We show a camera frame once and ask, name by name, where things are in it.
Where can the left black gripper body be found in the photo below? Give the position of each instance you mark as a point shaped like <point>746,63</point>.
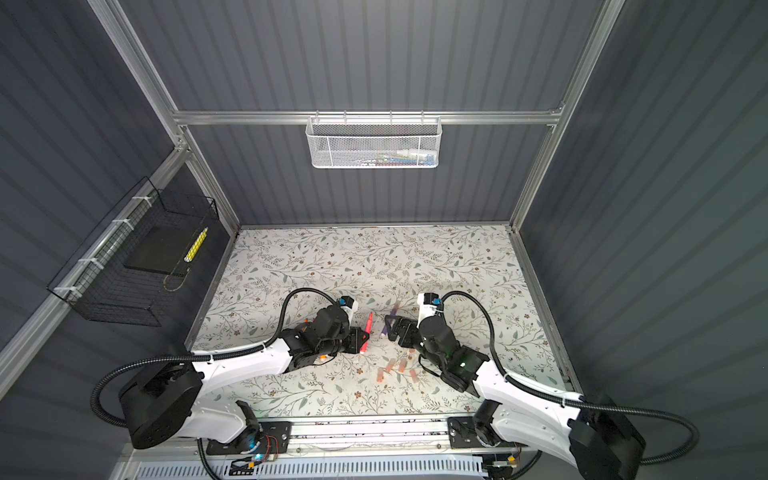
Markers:
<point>334,347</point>

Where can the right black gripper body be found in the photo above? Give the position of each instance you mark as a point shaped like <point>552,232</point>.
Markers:
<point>412,336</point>

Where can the pink marker pen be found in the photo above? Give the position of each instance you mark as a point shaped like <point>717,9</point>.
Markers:
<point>369,323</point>

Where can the purple marker pen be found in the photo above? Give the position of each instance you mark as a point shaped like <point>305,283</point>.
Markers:
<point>388,320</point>

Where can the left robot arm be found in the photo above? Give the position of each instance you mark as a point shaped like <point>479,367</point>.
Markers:
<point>162,401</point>

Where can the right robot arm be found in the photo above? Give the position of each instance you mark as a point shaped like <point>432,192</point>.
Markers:
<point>600,445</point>

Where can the yellow marker in basket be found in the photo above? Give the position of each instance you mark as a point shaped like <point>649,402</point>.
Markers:
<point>195,246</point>

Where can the items in white basket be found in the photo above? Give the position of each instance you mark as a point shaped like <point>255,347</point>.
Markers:
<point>400,159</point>

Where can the black pad in basket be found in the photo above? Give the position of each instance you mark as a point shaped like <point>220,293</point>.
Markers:
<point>161,251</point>

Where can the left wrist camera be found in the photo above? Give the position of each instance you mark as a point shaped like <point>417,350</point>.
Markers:
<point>348,305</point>

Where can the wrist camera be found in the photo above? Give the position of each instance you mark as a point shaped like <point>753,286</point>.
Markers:
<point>430,305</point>
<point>348,305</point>

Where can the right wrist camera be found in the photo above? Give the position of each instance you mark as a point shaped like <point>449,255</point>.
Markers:
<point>430,305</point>

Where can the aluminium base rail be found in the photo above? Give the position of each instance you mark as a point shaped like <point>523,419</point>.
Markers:
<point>389,432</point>

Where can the white wire mesh basket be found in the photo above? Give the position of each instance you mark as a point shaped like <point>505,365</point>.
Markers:
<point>338,145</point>

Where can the black wire basket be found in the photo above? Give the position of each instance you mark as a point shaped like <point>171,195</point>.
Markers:
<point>134,271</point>

